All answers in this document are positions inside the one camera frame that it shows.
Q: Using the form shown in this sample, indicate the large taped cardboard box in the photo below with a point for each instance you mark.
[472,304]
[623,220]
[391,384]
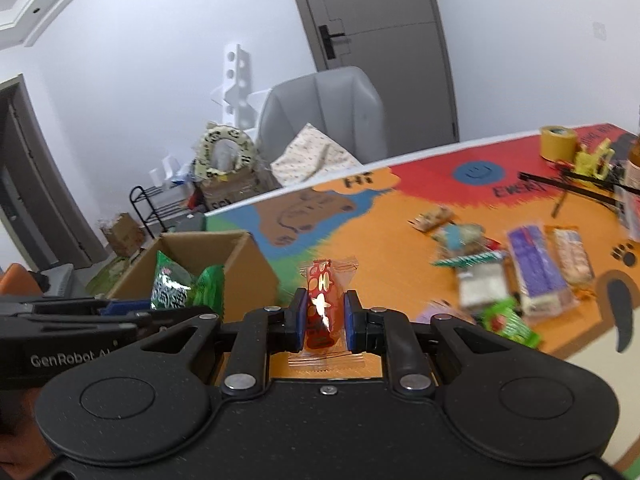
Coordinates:
[225,192]

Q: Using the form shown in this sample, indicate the cream dotted cushion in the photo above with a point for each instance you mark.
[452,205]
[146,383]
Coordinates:
[310,155]

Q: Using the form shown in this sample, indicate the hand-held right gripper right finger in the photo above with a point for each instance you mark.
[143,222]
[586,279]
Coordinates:
[352,322]

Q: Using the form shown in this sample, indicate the green patterned snack packet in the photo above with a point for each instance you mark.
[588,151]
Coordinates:
[167,280]

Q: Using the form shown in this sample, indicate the yellow plastic clip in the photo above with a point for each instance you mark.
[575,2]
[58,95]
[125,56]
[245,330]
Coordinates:
[592,160]

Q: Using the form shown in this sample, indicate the plain green snack packet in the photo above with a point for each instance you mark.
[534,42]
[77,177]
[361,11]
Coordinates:
[210,287]

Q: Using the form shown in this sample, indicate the white plastic rack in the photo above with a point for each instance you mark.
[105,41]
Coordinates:
[240,80]

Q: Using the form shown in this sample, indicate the brown glass bottle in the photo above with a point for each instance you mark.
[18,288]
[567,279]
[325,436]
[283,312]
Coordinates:
[635,160]

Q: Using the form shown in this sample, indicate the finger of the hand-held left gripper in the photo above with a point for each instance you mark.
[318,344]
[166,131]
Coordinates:
[75,324]
[125,308]

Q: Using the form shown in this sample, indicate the small beige wrapped snack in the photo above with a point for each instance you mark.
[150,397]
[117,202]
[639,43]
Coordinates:
[432,217]

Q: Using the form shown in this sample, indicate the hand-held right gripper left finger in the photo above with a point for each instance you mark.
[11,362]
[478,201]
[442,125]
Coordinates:
[300,320]

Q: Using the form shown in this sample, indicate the red flower-print candy packet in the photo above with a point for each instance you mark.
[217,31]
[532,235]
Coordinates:
[320,280]

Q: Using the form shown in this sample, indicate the yellow tape roll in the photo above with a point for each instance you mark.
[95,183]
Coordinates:
[559,145]

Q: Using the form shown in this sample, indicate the black metal rods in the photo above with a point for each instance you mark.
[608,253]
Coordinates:
[565,185]

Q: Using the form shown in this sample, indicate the white plastic holder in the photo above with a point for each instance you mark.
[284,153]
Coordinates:
[165,170]

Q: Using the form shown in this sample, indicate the grey upholstered chair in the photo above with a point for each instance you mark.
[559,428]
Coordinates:
[325,105]

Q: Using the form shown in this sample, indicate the white wall switch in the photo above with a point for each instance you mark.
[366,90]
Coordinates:
[600,30]

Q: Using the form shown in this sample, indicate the green and red snack packet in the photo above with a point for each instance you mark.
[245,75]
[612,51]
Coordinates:
[505,322]

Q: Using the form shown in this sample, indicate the colourful cartoon table mat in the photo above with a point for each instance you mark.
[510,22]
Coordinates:
[380,240]

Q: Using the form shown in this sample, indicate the grey room door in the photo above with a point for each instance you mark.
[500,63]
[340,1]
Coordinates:
[390,60]

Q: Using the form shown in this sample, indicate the white cracker packet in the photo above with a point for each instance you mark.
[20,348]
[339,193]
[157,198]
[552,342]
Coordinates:
[480,282]

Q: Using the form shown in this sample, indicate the orange-brown snack packet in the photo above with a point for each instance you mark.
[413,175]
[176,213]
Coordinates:
[570,257]

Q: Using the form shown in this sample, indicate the green striped snack packet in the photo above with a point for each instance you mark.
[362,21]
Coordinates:
[465,258]

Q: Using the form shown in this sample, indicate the small brown cardboard box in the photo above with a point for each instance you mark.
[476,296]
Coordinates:
[122,235]

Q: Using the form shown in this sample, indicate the pale lilac snack packet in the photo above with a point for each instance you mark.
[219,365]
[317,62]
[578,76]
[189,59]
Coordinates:
[440,312]

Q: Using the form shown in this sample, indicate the blue snack packet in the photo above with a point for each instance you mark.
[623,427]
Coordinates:
[457,237]

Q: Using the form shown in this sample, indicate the orange seat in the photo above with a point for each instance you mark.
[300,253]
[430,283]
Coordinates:
[15,280]

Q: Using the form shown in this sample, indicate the purple snack packet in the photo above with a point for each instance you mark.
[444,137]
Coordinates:
[537,270]

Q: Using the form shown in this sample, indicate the black metal shoe rack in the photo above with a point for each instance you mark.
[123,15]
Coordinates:
[145,205]

